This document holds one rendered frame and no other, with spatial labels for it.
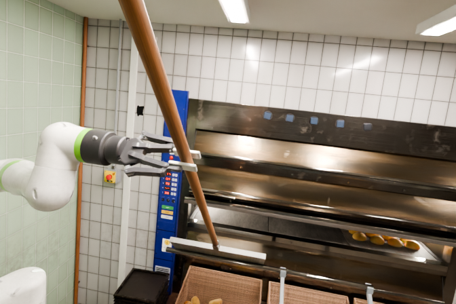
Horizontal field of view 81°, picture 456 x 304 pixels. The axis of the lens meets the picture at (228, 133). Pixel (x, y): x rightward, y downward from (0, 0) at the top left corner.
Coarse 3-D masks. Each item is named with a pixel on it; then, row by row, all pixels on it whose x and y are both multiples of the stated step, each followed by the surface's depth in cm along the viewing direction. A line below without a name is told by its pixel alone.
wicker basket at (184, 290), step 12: (192, 276) 202; (216, 276) 199; (228, 276) 198; (240, 276) 197; (192, 288) 200; (204, 288) 199; (216, 288) 198; (228, 288) 197; (252, 288) 195; (180, 300) 185; (204, 300) 198; (228, 300) 196; (240, 300) 195; (252, 300) 194
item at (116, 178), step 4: (108, 168) 203; (116, 168) 205; (104, 172) 200; (108, 172) 200; (112, 172) 200; (116, 172) 199; (120, 172) 205; (104, 176) 201; (112, 176) 200; (116, 176) 200; (120, 176) 206; (104, 180) 201; (108, 180) 201; (112, 180) 200; (116, 180) 201; (120, 180) 206
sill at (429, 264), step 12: (204, 228) 201; (216, 228) 200; (228, 228) 199; (240, 228) 201; (276, 240) 194; (288, 240) 192; (300, 240) 192; (312, 240) 194; (348, 252) 187; (360, 252) 186; (372, 252) 186; (384, 252) 188; (408, 264) 182; (420, 264) 181; (432, 264) 180; (444, 264) 181
